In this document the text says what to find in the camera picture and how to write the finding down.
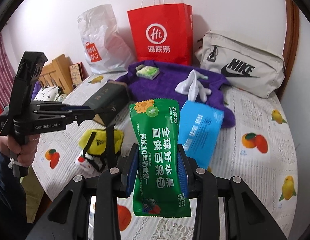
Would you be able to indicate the yellow mesh pouch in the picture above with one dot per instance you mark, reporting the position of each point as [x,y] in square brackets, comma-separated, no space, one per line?
[102,147]

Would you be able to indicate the wooden chair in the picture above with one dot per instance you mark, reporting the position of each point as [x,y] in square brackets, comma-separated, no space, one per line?
[57,73]

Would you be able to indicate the red Haidilao paper bag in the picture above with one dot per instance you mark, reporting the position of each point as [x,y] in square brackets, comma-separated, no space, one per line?
[163,32]

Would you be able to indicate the blue tissue pack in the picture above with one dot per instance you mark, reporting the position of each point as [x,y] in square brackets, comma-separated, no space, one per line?
[199,128]

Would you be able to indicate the fruit print tablecloth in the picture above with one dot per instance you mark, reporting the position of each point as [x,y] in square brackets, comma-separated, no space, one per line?
[258,149]

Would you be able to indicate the brown patterned box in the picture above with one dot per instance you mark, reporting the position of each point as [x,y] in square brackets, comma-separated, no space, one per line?
[76,74]

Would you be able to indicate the white cloth glove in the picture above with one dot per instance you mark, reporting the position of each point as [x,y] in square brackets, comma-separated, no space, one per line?
[192,87]

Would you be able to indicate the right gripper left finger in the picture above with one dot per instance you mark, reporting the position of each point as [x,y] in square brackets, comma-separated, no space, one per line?
[68,215]

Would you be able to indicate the beige Nike waist bag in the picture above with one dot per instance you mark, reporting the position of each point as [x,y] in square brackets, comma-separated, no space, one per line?
[244,63]

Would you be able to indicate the white dotted cushion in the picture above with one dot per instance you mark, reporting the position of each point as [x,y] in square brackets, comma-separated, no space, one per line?
[53,93]

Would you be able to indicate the dark green tea tin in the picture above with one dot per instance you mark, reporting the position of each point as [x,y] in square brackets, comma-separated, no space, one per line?
[108,101]

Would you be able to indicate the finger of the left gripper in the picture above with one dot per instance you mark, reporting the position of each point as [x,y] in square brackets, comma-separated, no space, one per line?
[69,107]
[89,116]

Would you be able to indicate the purple towel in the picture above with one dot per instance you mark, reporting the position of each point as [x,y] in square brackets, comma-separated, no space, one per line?
[163,86]

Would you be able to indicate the dark blue sleeve forearm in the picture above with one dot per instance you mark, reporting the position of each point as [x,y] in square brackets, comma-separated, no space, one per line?
[13,219]

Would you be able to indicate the white tomato sachet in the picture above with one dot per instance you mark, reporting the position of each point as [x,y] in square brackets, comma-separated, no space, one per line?
[83,164]

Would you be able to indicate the person's left hand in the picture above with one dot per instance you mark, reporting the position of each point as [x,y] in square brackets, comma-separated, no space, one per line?
[25,153]

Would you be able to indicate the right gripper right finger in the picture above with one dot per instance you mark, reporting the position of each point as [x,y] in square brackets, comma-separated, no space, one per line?
[245,215]

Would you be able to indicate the white Miniso plastic bag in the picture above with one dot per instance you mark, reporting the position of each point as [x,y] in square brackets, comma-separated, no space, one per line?
[105,50]

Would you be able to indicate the brown wooden door frame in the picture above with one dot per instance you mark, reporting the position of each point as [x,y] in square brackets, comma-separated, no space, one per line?
[291,42]

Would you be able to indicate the pink striped curtain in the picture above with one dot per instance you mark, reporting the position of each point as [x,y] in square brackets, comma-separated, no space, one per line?
[7,75]

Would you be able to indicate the green fruit snack packet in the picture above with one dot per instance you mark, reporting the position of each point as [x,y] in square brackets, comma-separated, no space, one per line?
[157,188]

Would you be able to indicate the green tissue pack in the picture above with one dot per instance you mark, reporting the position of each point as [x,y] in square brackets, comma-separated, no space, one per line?
[147,72]

